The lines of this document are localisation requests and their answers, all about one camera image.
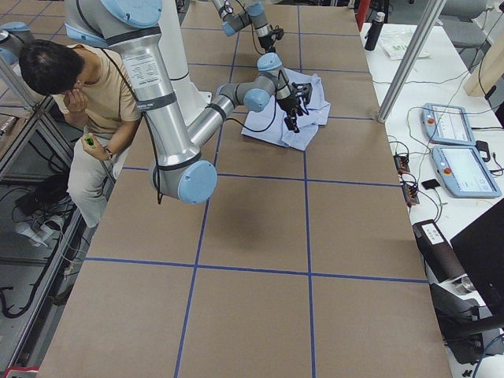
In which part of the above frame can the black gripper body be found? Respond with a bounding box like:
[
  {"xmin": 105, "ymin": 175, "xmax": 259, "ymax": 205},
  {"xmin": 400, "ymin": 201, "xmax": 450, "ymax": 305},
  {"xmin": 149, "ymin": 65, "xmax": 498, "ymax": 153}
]
[
  {"xmin": 256, "ymin": 26, "xmax": 284, "ymax": 53},
  {"xmin": 276, "ymin": 83, "xmax": 313, "ymax": 117}
]

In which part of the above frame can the black monitor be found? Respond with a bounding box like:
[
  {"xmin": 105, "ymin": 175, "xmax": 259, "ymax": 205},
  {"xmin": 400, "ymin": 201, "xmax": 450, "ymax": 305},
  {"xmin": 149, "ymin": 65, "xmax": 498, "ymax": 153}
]
[{"xmin": 450, "ymin": 201, "xmax": 503, "ymax": 314}]

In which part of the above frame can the brown cardboard tube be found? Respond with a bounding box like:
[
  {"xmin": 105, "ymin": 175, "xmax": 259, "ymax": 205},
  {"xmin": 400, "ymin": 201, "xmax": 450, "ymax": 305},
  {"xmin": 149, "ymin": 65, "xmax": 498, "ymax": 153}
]
[{"xmin": 412, "ymin": 220, "xmax": 465, "ymax": 282}]

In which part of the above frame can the blue teach pendant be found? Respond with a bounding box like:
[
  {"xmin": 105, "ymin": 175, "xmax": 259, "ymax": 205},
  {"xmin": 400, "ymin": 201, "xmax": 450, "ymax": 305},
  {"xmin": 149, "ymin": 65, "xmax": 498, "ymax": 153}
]
[
  {"xmin": 431, "ymin": 146, "xmax": 502, "ymax": 198},
  {"xmin": 421, "ymin": 103, "xmax": 476, "ymax": 146}
]

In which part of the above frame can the lower blue teach pendant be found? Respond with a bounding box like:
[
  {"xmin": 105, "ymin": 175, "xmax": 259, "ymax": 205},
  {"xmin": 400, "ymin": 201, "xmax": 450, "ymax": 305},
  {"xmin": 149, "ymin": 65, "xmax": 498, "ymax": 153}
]
[{"xmin": 431, "ymin": 146, "xmax": 502, "ymax": 198}]

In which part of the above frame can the upper blue teach pendant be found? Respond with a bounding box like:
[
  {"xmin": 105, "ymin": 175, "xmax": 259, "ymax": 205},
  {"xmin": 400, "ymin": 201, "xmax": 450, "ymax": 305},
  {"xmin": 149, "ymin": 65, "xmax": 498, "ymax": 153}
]
[{"xmin": 421, "ymin": 103, "xmax": 476, "ymax": 146}]

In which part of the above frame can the green handheld device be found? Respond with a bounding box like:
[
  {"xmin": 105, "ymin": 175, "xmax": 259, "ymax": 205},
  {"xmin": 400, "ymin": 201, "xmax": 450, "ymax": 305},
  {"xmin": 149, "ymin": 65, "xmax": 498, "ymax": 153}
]
[{"xmin": 83, "ymin": 135, "xmax": 98, "ymax": 152}]

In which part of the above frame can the black water bottle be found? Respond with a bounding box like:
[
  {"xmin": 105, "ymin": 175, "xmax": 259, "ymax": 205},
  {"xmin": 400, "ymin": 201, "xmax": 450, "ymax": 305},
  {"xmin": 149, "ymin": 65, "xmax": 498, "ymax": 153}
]
[{"xmin": 364, "ymin": 12, "xmax": 386, "ymax": 51}]

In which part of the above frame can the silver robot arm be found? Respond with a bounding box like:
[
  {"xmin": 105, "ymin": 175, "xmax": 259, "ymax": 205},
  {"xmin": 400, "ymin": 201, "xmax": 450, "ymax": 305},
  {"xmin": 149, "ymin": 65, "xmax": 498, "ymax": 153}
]
[
  {"xmin": 212, "ymin": 0, "xmax": 284, "ymax": 53},
  {"xmin": 65, "ymin": 1, "xmax": 312, "ymax": 204}
]

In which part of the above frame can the aluminium frame post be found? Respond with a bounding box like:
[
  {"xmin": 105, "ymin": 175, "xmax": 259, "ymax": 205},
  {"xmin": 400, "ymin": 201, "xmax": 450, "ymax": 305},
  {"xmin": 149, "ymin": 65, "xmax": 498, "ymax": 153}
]
[{"xmin": 376, "ymin": 0, "xmax": 447, "ymax": 124}]

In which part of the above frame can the light blue striped shirt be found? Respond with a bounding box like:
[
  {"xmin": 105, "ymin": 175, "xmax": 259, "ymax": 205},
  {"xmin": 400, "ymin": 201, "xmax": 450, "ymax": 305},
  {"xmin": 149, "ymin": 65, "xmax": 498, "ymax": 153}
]
[{"xmin": 240, "ymin": 67, "xmax": 332, "ymax": 152}]

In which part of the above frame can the person in beige shirt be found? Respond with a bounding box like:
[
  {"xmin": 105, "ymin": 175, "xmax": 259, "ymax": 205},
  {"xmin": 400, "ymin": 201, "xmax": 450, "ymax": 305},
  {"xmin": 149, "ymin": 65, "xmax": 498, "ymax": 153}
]
[{"xmin": 19, "ymin": 39, "xmax": 141, "ymax": 228}]

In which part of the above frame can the white paper green print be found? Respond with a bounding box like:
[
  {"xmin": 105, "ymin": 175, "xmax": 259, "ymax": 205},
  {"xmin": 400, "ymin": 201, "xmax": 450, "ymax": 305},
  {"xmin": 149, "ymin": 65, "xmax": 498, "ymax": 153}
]
[{"xmin": 378, "ymin": 31, "xmax": 413, "ymax": 61}]

